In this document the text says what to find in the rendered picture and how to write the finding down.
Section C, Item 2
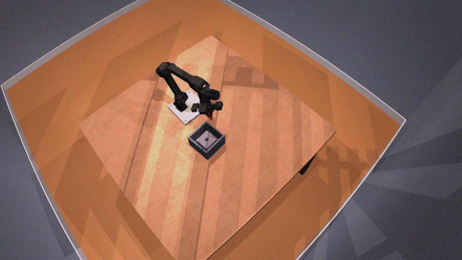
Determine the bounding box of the pink square plate with hole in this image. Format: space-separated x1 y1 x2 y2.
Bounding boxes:
197 131 217 151

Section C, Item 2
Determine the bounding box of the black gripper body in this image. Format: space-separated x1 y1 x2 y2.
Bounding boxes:
191 99 223 112

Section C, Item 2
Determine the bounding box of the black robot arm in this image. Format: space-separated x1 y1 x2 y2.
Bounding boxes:
156 62 220 114

